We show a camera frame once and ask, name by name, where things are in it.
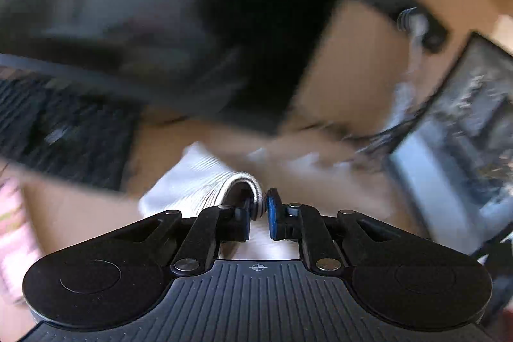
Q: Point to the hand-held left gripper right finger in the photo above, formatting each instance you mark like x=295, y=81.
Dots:
x=273, y=214

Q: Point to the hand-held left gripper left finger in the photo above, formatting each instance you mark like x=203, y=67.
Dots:
x=239, y=222

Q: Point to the striped beige garment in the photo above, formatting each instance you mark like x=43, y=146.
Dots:
x=192, y=181

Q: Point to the black keyboard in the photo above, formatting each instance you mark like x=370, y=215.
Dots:
x=60, y=133

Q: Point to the black framed screen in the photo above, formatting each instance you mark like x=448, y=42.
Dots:
x=461, y=133

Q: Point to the dark computer monitor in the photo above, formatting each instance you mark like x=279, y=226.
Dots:
x=160, y=25

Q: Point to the pink soft item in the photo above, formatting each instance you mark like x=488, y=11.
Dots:
x=14, y=238

